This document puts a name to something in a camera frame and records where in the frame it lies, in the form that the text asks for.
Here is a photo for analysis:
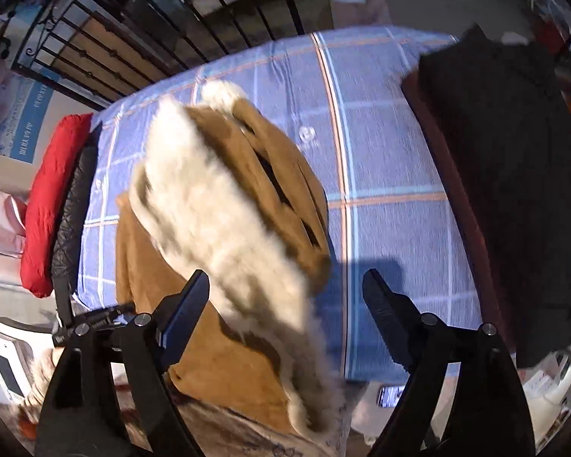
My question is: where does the black iron bed frame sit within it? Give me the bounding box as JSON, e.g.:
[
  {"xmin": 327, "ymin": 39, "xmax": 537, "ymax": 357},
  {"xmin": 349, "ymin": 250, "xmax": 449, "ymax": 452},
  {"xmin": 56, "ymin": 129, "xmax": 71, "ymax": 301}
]
[{"xmin": 12, "ymin": 0, "xmax": 323, "ymax": 109}]

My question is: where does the black quilted jacket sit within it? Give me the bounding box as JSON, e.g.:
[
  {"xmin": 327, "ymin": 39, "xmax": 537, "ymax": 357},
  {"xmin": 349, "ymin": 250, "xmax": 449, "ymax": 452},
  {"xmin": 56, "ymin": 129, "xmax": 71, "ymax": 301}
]
[{"xmin": 50, "ymin": 127, "xmax": 101, "ymax": 329}]

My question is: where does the blue plaid bed sheet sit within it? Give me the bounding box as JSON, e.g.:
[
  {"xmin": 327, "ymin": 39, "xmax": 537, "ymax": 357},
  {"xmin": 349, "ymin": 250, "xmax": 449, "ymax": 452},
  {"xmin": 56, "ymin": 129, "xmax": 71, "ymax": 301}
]
[{"xmin": 75, "ymin": 26, "xmax": 482, "ymax": 385}]

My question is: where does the brown suede fur-lined jacket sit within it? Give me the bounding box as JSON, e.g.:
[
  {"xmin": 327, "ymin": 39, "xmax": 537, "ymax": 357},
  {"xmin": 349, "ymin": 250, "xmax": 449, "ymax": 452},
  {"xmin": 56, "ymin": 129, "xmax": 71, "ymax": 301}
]
[{"xmin": 116, "ymin": 80, "xmax": 342, "ymax": 443}]

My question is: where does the black dark coat pile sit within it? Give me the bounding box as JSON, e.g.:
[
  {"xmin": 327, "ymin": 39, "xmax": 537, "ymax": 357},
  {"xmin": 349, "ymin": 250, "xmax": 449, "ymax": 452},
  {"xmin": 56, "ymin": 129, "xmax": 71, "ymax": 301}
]
[{"xmin": 401, "ymin": 27, "xmax": 571, "ymax": 368}]

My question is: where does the blue white wall poster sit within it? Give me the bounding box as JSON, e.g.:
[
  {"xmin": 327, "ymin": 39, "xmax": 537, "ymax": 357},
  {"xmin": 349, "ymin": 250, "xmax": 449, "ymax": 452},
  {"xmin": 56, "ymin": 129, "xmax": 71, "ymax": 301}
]
[{"xmin": 0, "ymin": 57, "xmax": 53, "ymax": 164}]

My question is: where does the smartphone on floor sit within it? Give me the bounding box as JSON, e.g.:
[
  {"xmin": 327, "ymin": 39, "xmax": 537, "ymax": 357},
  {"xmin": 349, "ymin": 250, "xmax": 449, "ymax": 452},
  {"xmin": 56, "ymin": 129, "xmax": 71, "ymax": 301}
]
[{"xmin": 376, "ymin": 385, "xmax": 405, "ymax": 409}]

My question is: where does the white device with screen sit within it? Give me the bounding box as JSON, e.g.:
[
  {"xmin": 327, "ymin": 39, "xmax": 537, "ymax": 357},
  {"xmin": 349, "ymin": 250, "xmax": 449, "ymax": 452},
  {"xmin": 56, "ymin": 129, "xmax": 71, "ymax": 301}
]
[{"xmin": 0, "ymin": 317, "xmax": 53, "ymax": 404}]

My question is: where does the red puffer jacket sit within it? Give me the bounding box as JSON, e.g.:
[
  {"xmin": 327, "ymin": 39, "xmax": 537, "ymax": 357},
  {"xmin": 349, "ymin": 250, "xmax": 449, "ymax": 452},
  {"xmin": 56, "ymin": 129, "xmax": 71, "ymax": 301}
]
[{"xmin": 20, "ymin": 113, "xmax": 93, "ymax": 298}]

